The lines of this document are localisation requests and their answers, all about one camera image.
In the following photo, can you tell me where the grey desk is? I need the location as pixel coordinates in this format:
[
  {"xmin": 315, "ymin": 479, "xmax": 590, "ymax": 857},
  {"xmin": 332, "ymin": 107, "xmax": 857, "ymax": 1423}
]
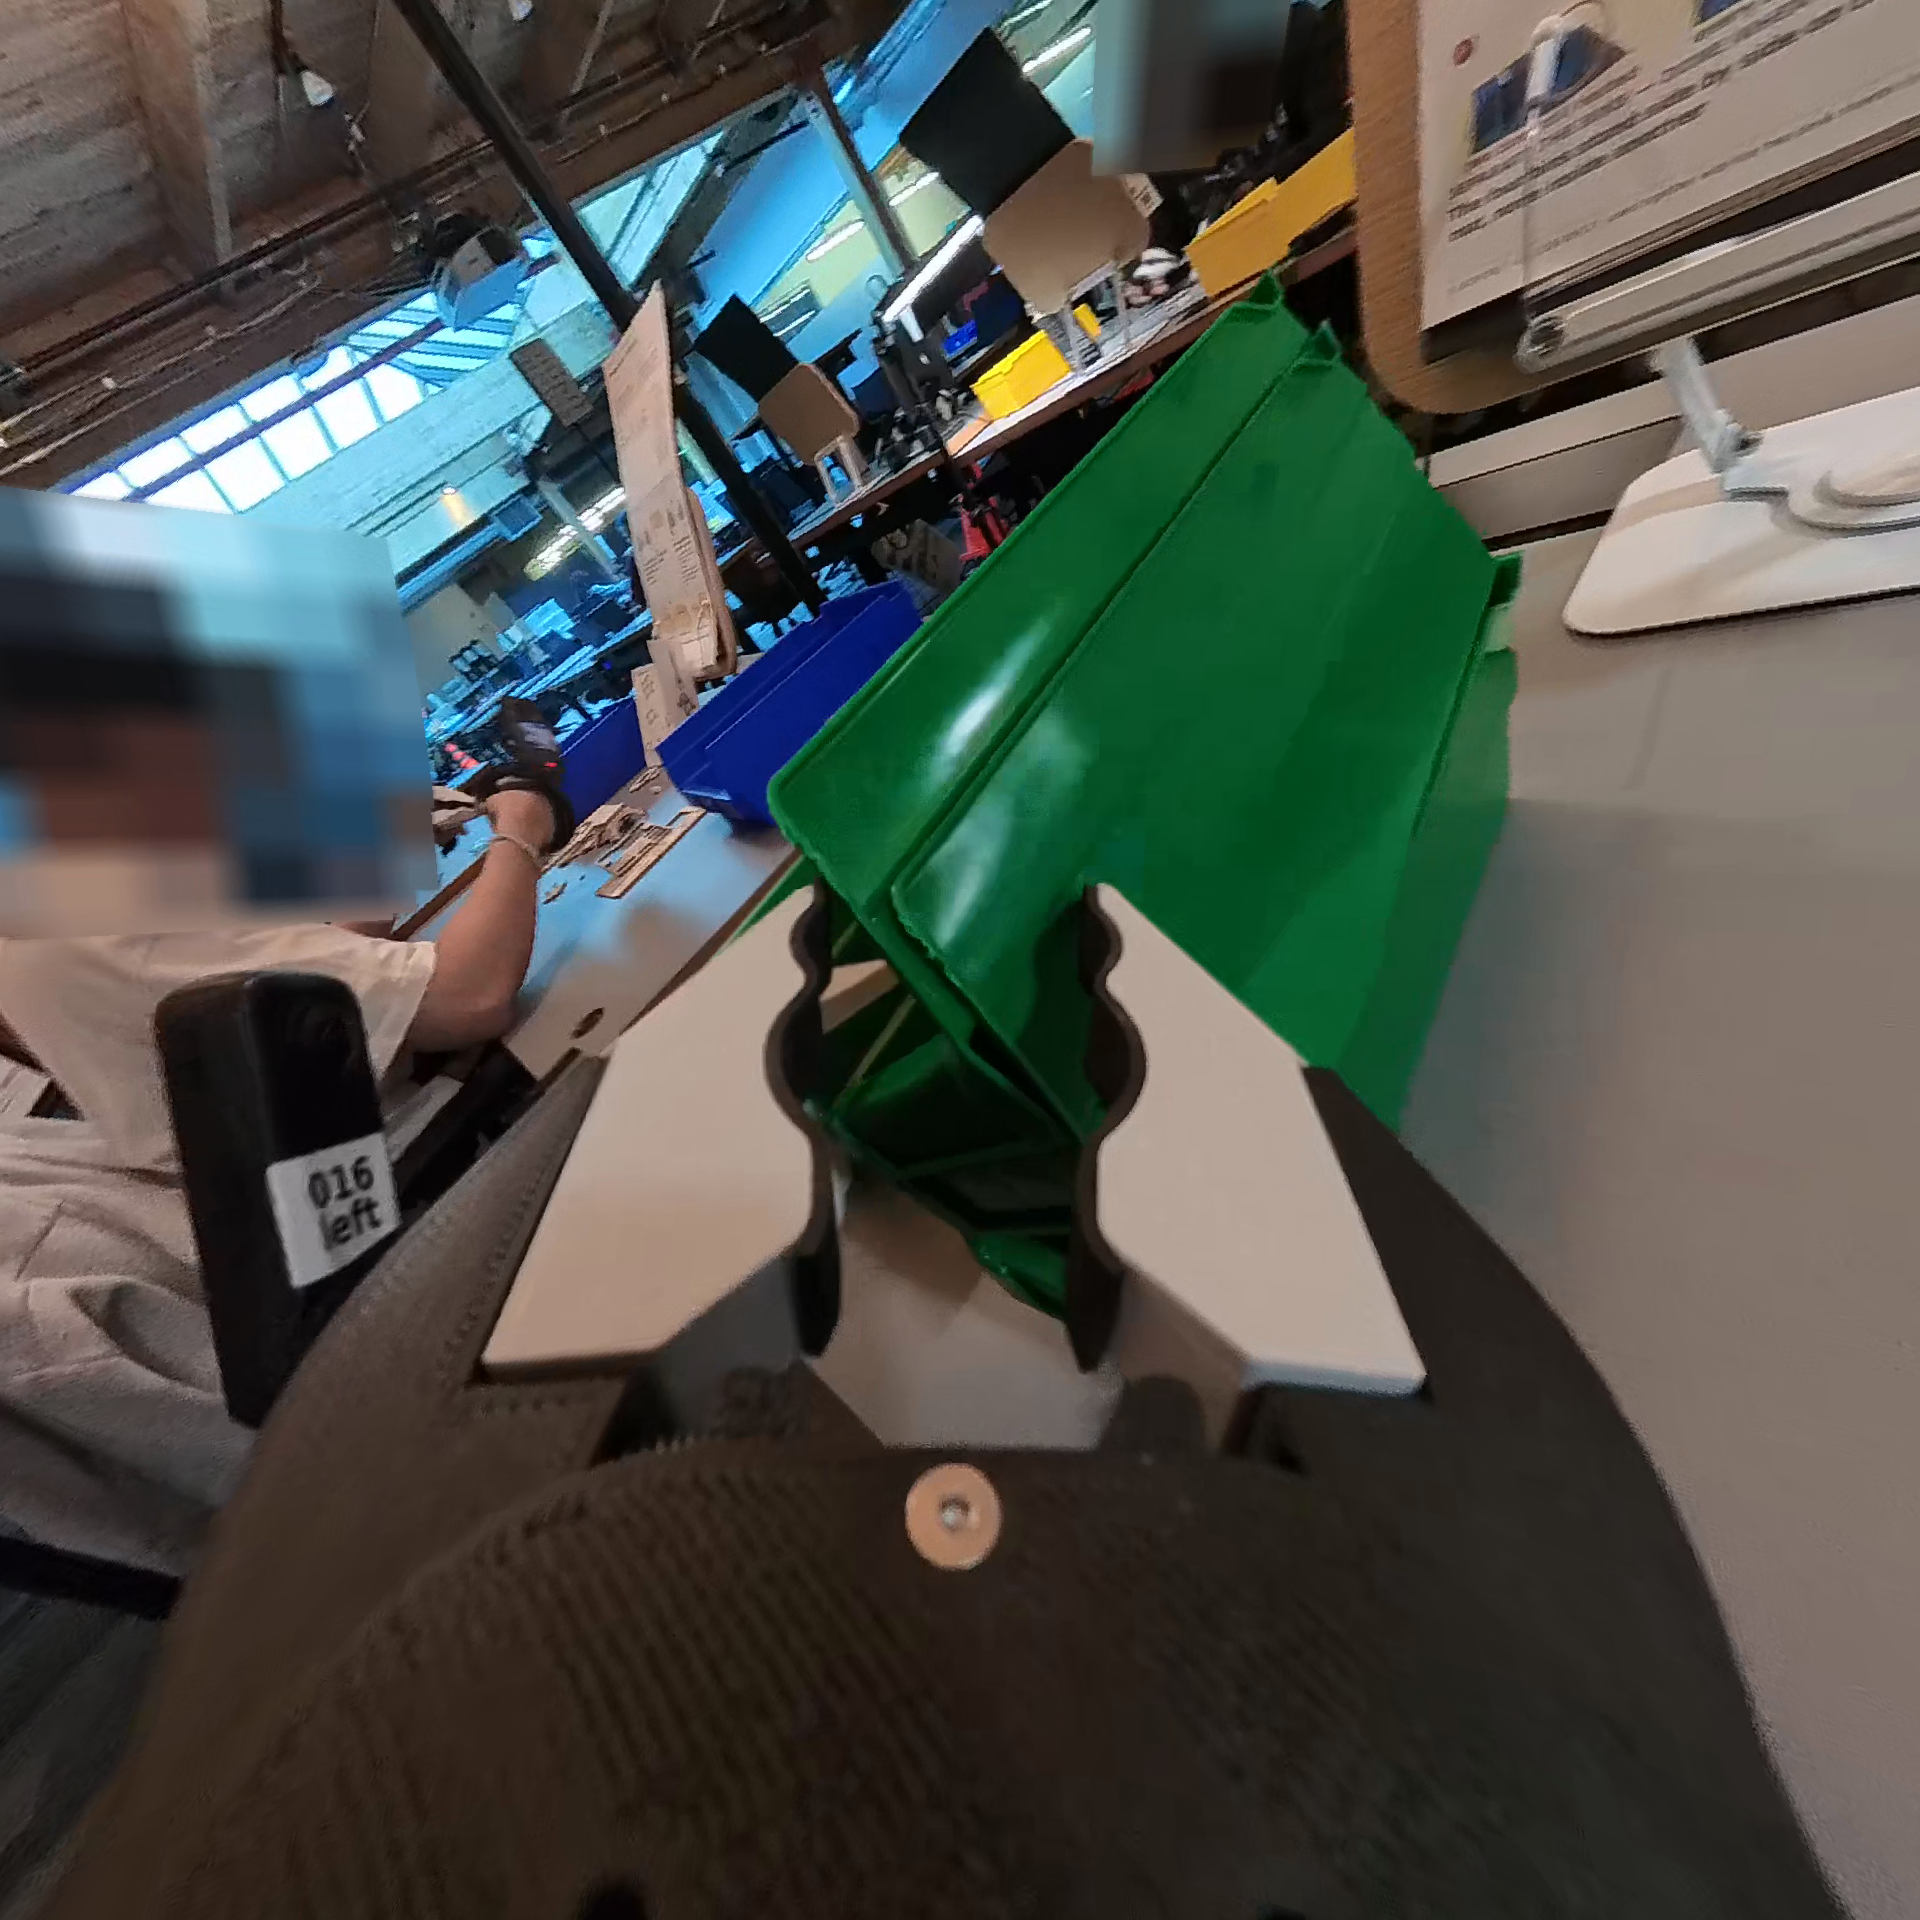
[
  {"xmin": 600, "ymin": 375, "xmax": 1920, "ymax": 1920},
  {"xmin": 400, "ymin": 770, "xmax": 806, "ymax": 1082}
]

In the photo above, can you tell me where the blue plastic bin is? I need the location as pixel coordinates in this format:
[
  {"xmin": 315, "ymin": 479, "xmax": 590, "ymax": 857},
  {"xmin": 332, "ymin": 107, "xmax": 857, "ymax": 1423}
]
[
  {"xmin": 547, "ymin": 693, "xmax": 664, "ymax": 812},
  {"xmin": 656, "ymin": 579, "xmax": 928, "ymax": 830}
]

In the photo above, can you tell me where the cardboard instruction board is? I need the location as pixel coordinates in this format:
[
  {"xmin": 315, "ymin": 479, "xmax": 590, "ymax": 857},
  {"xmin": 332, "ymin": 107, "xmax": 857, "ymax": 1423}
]
[{"xmin": 600, "ymin": 283, "xmax": 741, "ymax": 709}]

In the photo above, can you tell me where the printed instruction sheet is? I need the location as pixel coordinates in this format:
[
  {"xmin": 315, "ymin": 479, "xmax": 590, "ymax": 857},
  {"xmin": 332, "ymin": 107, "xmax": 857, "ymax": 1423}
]
[{"xmin": 1411, "ymin": 0, "xmax": 1920, "ymax": 336}]

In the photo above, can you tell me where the yellow plastic bin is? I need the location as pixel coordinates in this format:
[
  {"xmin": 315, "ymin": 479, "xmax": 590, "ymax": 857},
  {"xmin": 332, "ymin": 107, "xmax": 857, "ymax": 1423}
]
[
  {"xmin": 967, "ymin": 327, "xmax": 1077, "ymax": 427},
  {"xmin": 1181, "ymin": 129, "xmax": 1360, "ymax": 297}
]

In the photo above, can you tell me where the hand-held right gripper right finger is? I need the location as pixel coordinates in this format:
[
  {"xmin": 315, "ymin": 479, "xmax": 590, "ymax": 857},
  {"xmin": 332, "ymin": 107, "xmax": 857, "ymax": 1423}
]
[{"xmin": 1062, "ymin": 881, "xmax": 1426, "ymax": 1446}]

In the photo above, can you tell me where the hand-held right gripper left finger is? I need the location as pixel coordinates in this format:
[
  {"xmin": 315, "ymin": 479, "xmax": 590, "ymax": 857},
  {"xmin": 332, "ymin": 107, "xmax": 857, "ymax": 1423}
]
[{"xmin": 478, "ymin": 881, "xmax": 841, "ymax": 1429}]

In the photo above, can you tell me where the black wrist device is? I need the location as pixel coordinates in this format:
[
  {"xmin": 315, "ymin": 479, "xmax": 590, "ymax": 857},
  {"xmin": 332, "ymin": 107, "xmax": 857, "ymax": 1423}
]
[{"xmin": 488, "ymin": 693, "xmax": 578, "ymax": 840}]

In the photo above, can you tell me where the wooden puzzle board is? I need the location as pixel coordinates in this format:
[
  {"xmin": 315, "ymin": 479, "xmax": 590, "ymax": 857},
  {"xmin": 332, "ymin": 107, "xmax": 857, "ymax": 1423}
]
[{"xmin": 540, "ymin": 800, "xmax": 710, "ymax": 903}]

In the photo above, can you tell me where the wooden document stand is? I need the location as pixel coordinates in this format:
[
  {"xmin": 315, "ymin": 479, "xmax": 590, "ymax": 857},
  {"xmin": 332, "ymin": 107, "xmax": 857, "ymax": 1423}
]
[
  {"xmin": 896, "ymin": 28, "xmax": 1160, "ymax": 362},
  {"xmin": 687, "ymin": 293, "xmax": 869, "ymax": 502}
]

